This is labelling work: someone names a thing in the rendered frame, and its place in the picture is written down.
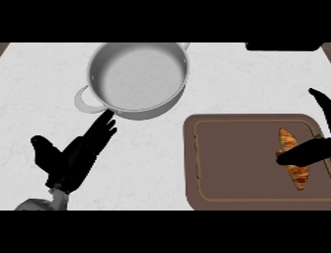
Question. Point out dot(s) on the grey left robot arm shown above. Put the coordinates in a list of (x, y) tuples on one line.
[(47, 201)]

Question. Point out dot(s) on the brown tray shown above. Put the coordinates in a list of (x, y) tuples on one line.
[(236, 164)]

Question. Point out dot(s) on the golden brown croissant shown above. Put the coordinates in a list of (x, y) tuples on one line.
[(297, 171)]

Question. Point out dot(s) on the silver metal pot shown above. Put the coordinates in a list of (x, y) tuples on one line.
[(138, 79)]

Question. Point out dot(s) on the black appliance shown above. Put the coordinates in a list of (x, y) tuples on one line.
[(283, 46)]

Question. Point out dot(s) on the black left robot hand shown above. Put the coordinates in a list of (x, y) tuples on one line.
[(70, 158)]

